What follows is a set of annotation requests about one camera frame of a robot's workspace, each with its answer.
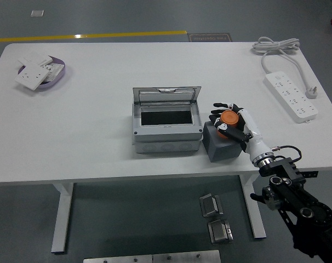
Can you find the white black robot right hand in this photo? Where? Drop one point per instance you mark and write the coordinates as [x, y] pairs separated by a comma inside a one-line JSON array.
[[255, 137]]

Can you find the orange cylinder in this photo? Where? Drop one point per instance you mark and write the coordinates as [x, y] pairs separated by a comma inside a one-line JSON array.
[[229, 118]]

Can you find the grey junction box clear lid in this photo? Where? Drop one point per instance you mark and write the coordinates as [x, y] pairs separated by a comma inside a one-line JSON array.
[[166, 132]]

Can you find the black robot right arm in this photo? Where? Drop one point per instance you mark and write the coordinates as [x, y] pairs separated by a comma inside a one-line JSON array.
[[292, 191]]

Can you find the grey cube with round recess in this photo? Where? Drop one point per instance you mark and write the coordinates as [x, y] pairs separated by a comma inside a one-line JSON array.
[[223, 150]]

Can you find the white power strip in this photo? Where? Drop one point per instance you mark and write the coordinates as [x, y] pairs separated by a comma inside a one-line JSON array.
[[289, 96]]

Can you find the black table control panel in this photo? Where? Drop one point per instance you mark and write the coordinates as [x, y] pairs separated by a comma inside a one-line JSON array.
[[311, 174]]

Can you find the white table leg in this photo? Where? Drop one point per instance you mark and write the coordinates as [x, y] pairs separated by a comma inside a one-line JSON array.
[[62, 219], [256, 219]]

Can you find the dark floor sign orange text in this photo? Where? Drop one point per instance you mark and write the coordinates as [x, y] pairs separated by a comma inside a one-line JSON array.
[[209, 37]]

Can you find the grey metal plate with bolts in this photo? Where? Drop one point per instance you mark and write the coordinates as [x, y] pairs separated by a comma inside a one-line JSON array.
[[182, 257]]

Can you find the yellow floor tape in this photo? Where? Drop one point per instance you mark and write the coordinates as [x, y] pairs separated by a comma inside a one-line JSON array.
[[100, 35]]

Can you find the purple oval tray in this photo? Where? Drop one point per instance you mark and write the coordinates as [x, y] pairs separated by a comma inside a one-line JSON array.
[[58, 76]]

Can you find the white socket panel grey print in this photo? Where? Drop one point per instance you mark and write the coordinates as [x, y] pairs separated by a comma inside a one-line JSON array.
[[55, 69]]

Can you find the small square floor plate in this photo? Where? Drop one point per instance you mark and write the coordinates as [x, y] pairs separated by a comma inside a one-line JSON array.
[[37, 13]]

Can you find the metal bracket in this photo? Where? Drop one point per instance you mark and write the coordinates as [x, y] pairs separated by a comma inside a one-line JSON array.
[[219, 233], [209, 205]]

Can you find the white wall socket panel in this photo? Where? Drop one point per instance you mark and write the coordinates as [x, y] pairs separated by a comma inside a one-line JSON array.
[[31, 76]]

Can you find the white wall switch panel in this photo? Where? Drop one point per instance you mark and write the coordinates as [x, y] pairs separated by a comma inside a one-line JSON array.
[[34, 58]]

